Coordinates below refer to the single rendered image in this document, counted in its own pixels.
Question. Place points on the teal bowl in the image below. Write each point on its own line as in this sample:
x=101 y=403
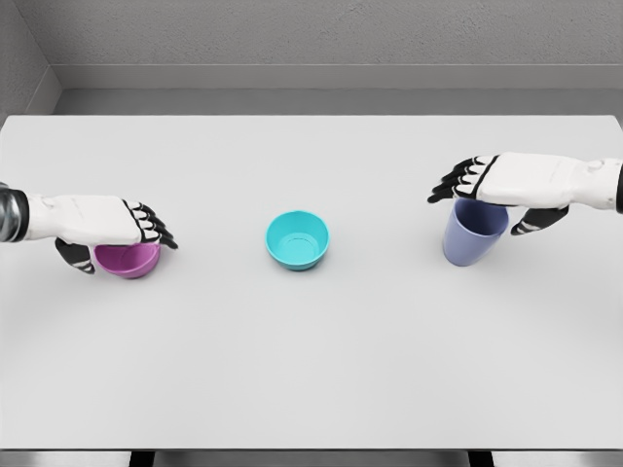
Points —
x=298 y=239

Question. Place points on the purple bowl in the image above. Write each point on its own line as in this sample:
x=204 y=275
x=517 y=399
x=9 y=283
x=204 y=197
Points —
x=129 y=260

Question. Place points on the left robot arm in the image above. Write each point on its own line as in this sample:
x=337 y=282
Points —
x=31 y=216

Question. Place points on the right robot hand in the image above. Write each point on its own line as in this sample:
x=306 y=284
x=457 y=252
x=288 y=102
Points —
x=516 y=184

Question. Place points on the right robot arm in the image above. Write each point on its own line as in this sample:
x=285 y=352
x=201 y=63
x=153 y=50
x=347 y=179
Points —
x=591 y=182

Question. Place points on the blue-violet cup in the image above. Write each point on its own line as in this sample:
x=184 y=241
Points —
x=471 y=234

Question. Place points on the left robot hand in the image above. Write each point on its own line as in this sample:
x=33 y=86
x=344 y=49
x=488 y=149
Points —
x=104 y=219

